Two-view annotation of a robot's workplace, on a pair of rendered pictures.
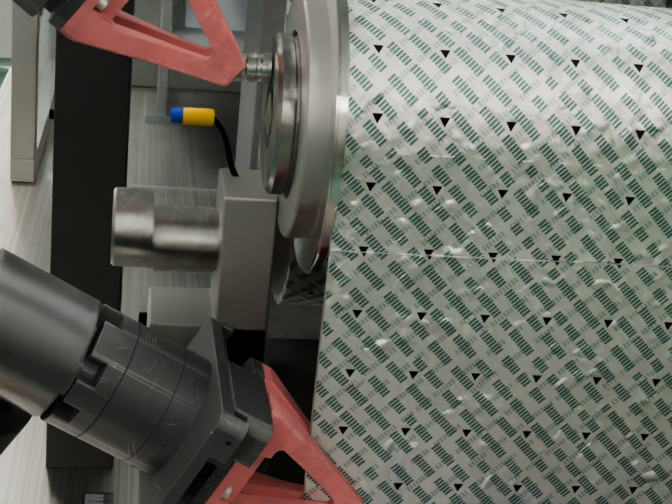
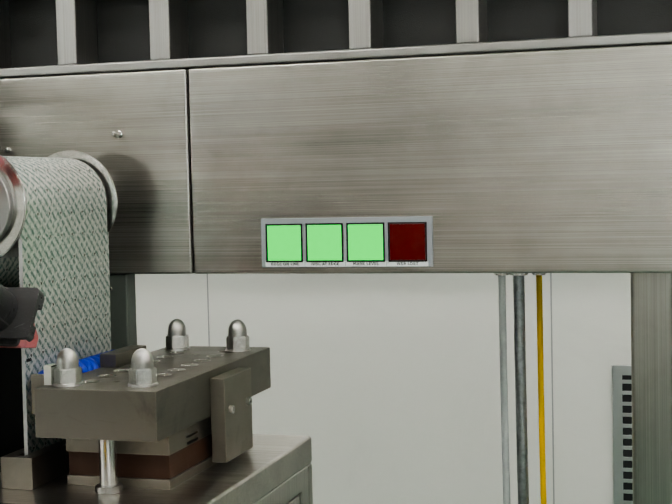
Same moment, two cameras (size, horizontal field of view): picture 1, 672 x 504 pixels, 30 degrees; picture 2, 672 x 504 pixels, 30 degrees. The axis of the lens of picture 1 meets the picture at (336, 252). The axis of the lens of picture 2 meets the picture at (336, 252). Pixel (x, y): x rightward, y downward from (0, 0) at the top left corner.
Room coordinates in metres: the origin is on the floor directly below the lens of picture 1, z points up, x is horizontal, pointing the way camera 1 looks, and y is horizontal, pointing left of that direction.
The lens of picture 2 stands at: (-0.53, 1.22, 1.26)
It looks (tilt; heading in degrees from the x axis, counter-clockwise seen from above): 3 degrees down; 297
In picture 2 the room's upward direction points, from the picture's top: 1 degrees counter-clockwise
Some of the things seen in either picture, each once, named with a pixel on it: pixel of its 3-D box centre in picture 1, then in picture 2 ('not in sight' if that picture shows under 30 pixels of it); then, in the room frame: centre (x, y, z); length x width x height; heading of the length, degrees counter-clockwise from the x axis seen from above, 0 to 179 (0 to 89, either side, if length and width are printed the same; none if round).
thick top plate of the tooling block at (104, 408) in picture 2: not in sight; (164, 387); (0.43, -0.17, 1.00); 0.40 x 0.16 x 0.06; 100
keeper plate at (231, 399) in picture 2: not in sight; (233, 413); (0.34, -0.20, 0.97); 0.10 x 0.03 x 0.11; 100
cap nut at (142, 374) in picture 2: not in sight; (142, 366); (0.35, -0.02, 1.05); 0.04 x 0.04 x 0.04
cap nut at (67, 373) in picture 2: not in sight; (67, 366); (0.45, 0.01, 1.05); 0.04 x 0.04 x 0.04
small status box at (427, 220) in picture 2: not in sight; (345, 242); (0.25, -0.37, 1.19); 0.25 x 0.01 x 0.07; 10
